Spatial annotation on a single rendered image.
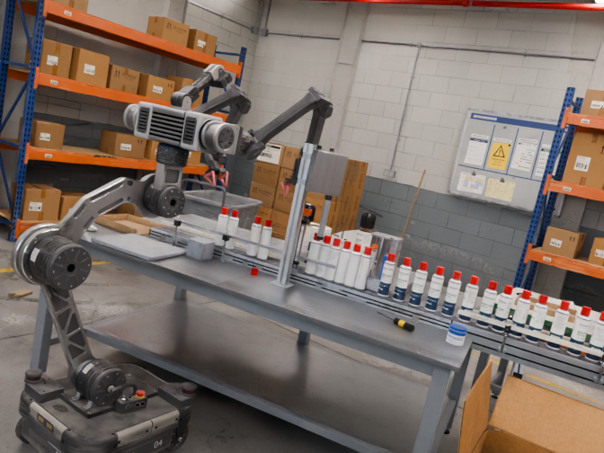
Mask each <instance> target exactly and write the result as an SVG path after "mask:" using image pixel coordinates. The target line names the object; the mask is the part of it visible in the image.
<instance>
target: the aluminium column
mask: <svg viewBox="0 0 604 453"><path fill-rule="evenodd" d="M316 147H317V144H313V143H309V142H305V144H304V149H303V152H306V153H309V154H313V150H314V149H316ZM310 162H311V159H307V158H303V157H301V162H300V166H299V171H298V178H300V179H304V180H307V176H308V171H309V166H310ZM305 188H306V185H302V184H298V183H297V184H296V189H295V193H294V198H293V201H292V206H291V211H290V215H289V223H288V228H287V233H286V237H285V242H284V246H283V250H282V255H281V259H280V267H279V272H278V277H277V282H276V283H279V284H281V285H284V286H285V285H287V284H289V276H290V273H291V268H292V263H293V259H294V254H295V250H296V246H297V241H298V233H299V229H300V225H301V220H302V216H303V211H304V207H305V202H306V195H307V191H305Z"/></svg>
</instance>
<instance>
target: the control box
mask: <svg viewBox="0 0 604 453"><path fill-rule="evenodd" d="M347 161H348V156H346V155H339V154H335V153H330V152H325V151H321V150H316V149H314V150H313V154H312V157H311V162H310V166H309V171H308V176H307V180H306V188H305V191H309V192H313V193H320V194H326V195H333V196H340V194H341V189H342V182H343V177H344V174H345V169H346V164H347Z"/></svg>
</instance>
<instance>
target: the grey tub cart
mask: <svg viewBox="0 0 604 453"><path fill-rule="evenodd" d="M186 181H188V182H195V183H198V184H202V185H206V186H209V187H213V188H217V189H220V190H222V191H216V190H200V191H184V183H185V182H186ZM181 189H182V191H183V193H184V196H185V203H184V207H183V209H182V212H181V213H180V214H179V215H186V214H193V215H197V216H200V217H204V218H209V219H212V220H216V221H218V215H220V214H221V210H222V207H226V208H228V212H227V215H228V216H229V218H230V217H232V216H231V215H232V210H233V209H235V210H238V211H239V212H238V219H239V221H238V227H240V228H243V229H246V230H250V231H251V228H252V224H253V223H254V220H255V216H257V212H258V208H259V207H260V206H263V202H262V201H259V200H254V199H250V198H246V197H242V196H238V195H235V194H231V193H227V192H226V190H225V188H223V187H222V186H218V185H215V186H213V185H212V184H211V183H207V182H200V181H196V180H193V179H189V178H185V179H183V180H182V187H181ZM229 218H228V220H229Z"/></svg>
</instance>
